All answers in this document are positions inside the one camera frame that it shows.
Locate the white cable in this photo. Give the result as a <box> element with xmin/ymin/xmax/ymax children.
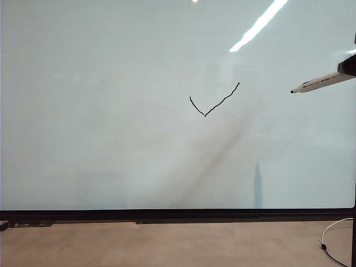
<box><xmin>320</xmin><ymin>217</ymin><xmax>355</xmax><ymax>245</ymax></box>

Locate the black cable with plug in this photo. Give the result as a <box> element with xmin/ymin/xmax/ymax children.
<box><xmin>320</xmin><ymin>243</ymin><xmax>352</xmax><ymax>267</ymax></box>

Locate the white whiteboard marker black band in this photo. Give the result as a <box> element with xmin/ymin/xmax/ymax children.
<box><xmin>290</xmin><ymin>70</ymin><xmax>348</xmax><ymax>95</ymax></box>

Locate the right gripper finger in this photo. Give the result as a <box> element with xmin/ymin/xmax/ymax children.
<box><xmin>337</xmin><ymin>53</ymin><xmax>356</xmax><ymax>77</ymax></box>

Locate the white glass whiteboard panel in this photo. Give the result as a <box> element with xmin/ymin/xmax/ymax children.
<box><xmin>0</xmin><ymin>0</ymin><xmax>356</xmax><ymax>210</ymax></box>

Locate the black ink check mark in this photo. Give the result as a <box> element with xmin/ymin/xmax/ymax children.
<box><xmin>189</xmin><ymin>82</ymin><xmax>241</xmax><ymax>117</ymax></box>

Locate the black whiteboard frame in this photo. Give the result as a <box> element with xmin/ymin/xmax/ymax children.
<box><xmin>0</xmin><ymin>206</ymin><xmax>356</xmax><ymax>267</ymax></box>

